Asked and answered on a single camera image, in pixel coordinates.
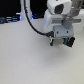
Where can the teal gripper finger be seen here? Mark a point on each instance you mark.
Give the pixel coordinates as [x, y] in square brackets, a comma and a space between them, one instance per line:
[70, 42]

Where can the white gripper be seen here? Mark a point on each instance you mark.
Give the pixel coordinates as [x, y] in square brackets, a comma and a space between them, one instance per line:
[57, 22]

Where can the black kcup holder drawer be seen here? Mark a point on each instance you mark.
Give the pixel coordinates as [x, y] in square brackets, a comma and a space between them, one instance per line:
[61, 41]

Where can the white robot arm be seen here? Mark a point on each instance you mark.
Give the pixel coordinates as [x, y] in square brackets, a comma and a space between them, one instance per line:
[76, 12]

